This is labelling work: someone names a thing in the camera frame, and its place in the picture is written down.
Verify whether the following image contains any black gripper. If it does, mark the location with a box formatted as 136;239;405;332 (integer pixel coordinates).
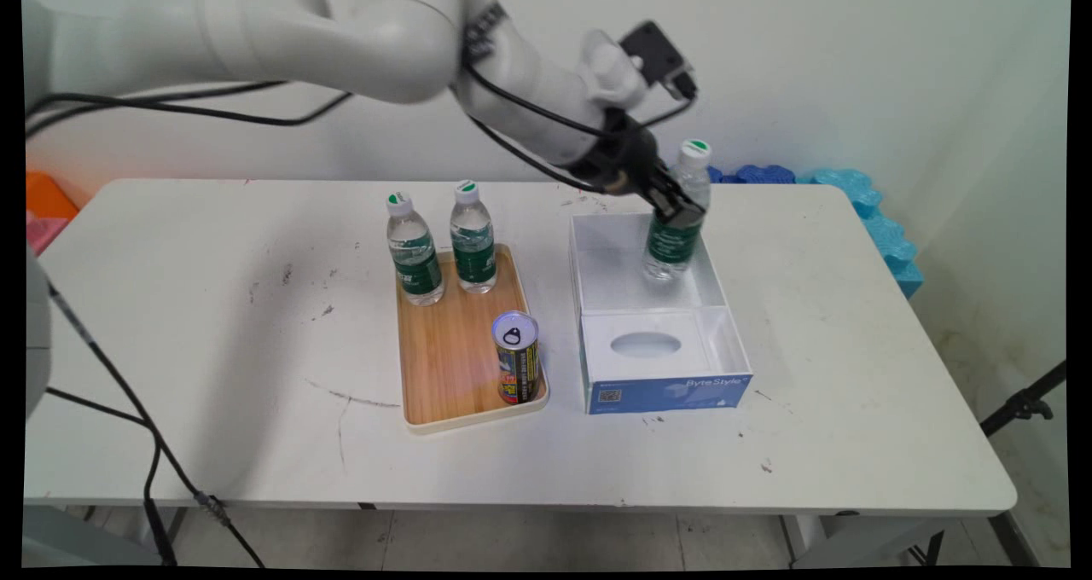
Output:
587;123;708;228

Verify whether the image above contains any dark blue foam mat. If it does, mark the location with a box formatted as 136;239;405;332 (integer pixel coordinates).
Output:
706;164;798;186

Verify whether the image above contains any white open cardboard box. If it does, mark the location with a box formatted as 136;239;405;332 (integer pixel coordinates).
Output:
568;212;729;317

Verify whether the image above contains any blue and white tissue box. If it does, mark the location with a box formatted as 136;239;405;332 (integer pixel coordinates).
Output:
578;305;755;416

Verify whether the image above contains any light blue foam mat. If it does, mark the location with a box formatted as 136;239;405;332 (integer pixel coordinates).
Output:
809;167;926;300

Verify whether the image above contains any colourful drink can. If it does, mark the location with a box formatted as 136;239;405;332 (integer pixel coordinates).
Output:
492;310;541;406

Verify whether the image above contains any wooden tray with cream rim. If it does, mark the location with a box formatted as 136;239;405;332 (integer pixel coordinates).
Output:
396;243;550;435

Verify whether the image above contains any black tripod stand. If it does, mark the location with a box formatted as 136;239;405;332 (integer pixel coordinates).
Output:
979;360;1068;569

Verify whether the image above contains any grey table leg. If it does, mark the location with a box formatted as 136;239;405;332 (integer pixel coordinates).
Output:
136;507;189;566

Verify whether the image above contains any orange foam mat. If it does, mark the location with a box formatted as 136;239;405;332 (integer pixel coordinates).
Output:
26;172;80;223

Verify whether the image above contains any pink foam mat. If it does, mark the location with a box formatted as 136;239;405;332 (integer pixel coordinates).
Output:
26;212;71;257

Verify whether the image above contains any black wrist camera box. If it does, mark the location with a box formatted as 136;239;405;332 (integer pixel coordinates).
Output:
619;20;699;102

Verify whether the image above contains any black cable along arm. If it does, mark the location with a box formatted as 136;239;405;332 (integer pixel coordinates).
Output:
26;58;699;195

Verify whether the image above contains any black cable by robot base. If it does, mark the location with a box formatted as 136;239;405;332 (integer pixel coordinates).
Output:
43;280;267;569

